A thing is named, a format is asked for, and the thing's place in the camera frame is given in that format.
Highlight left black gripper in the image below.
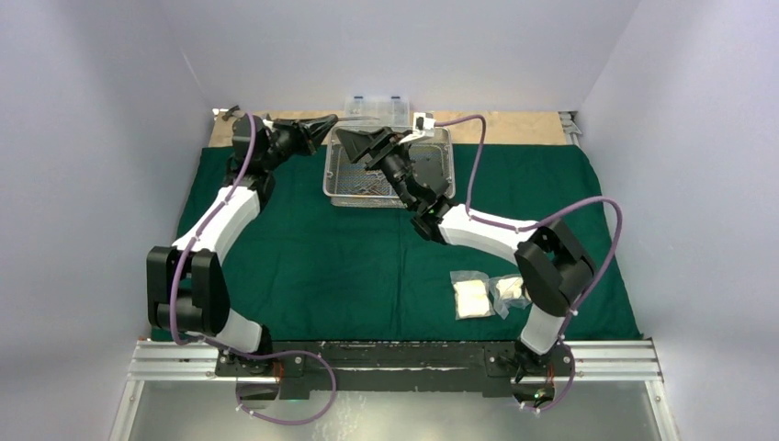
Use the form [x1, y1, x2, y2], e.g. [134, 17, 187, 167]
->
[261, 117, 336, 173]

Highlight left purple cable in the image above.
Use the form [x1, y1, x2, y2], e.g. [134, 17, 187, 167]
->
[167, 111, 338, 427]

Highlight silver surgical scissors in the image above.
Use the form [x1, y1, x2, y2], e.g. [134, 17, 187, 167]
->
[336, 115, 380, 122]

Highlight metal surgical instruments pile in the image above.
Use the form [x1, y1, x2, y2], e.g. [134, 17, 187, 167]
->
[356, 180, 391, 198]

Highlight right side aluminium rail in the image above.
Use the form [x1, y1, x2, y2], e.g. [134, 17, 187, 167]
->
[559, 111, 582, 147]

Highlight white gauze packet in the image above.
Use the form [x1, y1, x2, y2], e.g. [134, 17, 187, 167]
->
[450, 270, 494, 320]

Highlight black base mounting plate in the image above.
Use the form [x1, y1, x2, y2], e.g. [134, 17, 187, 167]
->
[215, 341, 574, 404]

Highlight clear plastic compartment box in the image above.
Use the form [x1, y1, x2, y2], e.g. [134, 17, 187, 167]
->
[344, 96, 411, 127]

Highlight dark green surgical drape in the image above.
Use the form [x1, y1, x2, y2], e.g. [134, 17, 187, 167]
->
[150, 142, 643, 344]

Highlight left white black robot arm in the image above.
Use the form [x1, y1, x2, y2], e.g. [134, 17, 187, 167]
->
[146, 112, 339, 376]

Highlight metal wire mesh tray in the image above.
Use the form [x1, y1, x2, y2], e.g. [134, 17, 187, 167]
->
[322, 128, 456, 209]

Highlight small black-handled hammer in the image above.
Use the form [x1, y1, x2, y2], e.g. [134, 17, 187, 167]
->
[220, 105, 244, 122]

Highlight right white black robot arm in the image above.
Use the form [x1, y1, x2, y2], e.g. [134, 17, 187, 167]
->
[333, 113, 596, 374]

